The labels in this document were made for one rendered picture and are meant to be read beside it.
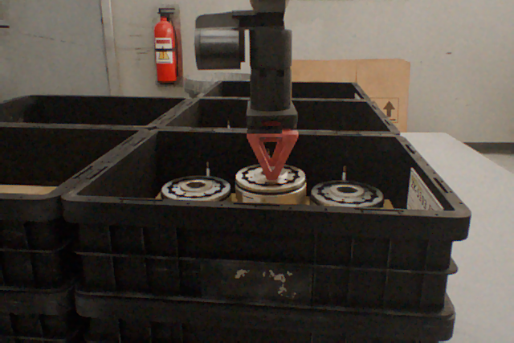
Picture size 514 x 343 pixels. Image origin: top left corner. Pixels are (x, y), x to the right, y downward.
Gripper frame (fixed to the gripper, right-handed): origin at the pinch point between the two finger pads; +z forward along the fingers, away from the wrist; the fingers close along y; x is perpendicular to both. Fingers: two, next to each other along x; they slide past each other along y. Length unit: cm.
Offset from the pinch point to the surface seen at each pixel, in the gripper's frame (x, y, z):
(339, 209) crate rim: 5.4, 22.3, -3.9
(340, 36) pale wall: 68, -301, -2
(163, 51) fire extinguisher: -71, -286, 6
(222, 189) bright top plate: -7.2, -0.5, 3.3
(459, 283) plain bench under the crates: 29.5, 0.1, 19.8
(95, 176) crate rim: -20.5, 13.0, -4.2
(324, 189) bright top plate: 7.8, 0.1, 3.3
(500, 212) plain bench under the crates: 50, -26, 21
